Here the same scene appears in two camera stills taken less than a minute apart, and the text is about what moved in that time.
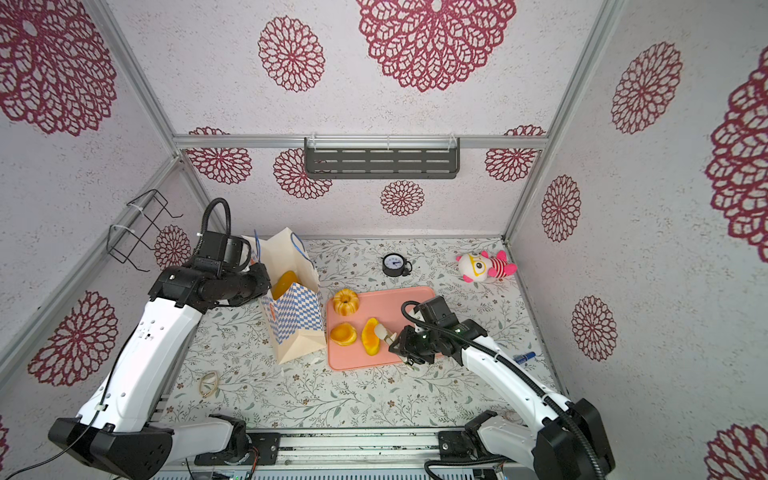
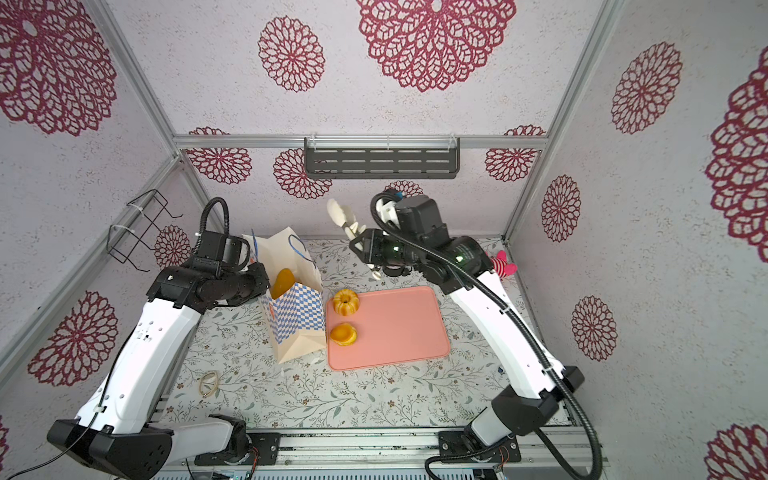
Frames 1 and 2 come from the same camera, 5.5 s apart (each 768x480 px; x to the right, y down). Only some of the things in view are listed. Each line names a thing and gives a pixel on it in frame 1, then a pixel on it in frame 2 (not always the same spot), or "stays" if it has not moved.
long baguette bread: (284, 283) stays
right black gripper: (405, 347) -> (376, 247)
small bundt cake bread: (345, 302) stays
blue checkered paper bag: (295, 306) stays
